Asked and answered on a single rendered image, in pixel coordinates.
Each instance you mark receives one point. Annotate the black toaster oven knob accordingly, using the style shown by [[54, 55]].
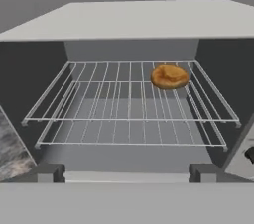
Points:
[[250, 155]]

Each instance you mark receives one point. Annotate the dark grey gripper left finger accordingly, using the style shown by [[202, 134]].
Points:
[[49, 172]]

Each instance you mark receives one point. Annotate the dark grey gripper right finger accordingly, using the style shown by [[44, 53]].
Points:
[[204, 173]]

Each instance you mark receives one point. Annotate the grey toaster oven door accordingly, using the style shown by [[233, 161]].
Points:
[[127, 177]]

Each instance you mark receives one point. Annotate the grey toaster oven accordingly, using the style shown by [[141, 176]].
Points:
[[132, 20]]

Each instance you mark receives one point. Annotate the round golden brown bread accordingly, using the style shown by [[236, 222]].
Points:
[[169, 76]]

